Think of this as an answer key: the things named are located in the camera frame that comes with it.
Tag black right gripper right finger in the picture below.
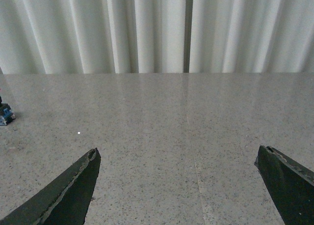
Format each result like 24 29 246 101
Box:
255 146 314 225

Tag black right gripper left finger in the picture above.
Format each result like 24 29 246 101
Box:
0 148 101 225

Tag white pleated curtain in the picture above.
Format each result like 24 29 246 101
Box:
0 0 314 74

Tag blue black push button switch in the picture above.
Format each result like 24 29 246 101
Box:
0 97 16 126

